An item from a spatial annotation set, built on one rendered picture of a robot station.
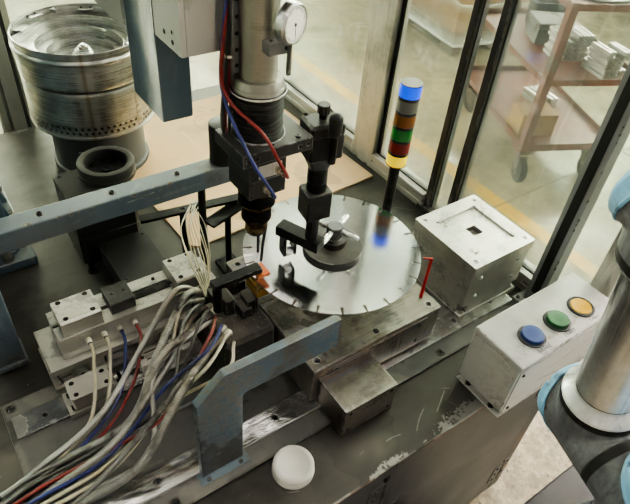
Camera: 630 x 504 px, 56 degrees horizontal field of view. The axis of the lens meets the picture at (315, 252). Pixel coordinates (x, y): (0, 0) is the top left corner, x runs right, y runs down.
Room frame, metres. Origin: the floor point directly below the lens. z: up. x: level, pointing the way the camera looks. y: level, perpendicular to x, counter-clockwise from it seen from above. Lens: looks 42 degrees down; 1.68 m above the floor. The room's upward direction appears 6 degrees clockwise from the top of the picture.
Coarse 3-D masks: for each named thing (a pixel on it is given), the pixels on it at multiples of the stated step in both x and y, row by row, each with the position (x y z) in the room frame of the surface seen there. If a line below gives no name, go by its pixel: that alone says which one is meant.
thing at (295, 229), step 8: (280, 224) 0.79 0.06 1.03; (288, 224) 0.79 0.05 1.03; (296, 224) 0.80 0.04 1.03; (312, 224) 0.76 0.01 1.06; (280, 232) 0.78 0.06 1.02; (288, 232) 0.77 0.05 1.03; (296, 232) 0.77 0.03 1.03; (304, 232) 0.78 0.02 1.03; (312, 232) 0.76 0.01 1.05; (280, 240) 0.79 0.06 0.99; (288, 240) 0.77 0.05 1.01; (296, 240) 0.76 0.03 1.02; (304, 240) 0.76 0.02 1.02; (312, 240) 0.76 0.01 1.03; (320, 240) 0.76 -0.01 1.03; (280, 248) 0.78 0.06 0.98; (296, 248) 0.78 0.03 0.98; (312, 248) 0.75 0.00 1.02; (320, 248) 0.76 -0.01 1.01
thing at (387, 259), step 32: (352, 224) 0.91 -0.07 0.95; (384, 224) 0.92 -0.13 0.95; (256, 256) 0.79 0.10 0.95; (288, 256) 0.80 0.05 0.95; (384, 256) 0.82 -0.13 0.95; (416, 256) 0.83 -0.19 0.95; (288, 288) 0.72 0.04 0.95; (320, 288) 0.72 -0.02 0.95; (352, 288) 0.73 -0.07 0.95; (384, 288) 0.74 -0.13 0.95
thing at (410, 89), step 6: (402, 78) 1.12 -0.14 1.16; (408, 78) 1.12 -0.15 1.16; (414, 78) 1.13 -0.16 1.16; (402, 84) 1.10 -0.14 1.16; (408, 84) 1.10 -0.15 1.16; (414, 84) 1.10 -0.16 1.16; (420, 84) 1.10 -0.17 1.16; (402, 90) 1.10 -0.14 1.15; (408, 90) 1.09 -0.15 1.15; (414, 90) 1.09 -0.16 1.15; (420, 90) 1.10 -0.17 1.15; (402, 96) 1.09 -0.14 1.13; (408, 96) 1.09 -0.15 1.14; (414, 96) 1.09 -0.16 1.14; (420, 96) 1.11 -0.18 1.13
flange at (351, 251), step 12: (324, 228) 0.87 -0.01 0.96; (348, 240) 0.84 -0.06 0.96; (360, 240) 0.85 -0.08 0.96; (312, 252) 0.80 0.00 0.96; (324, 252) 0.80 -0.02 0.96; (336, 252) 0.81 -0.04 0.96; (348, 252) 0.81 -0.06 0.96; (360, 252) 0.82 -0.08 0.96; (324, 264) 0.78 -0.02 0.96; (336, 264) 0.78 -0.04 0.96; (348, 264) 0.79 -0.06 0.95
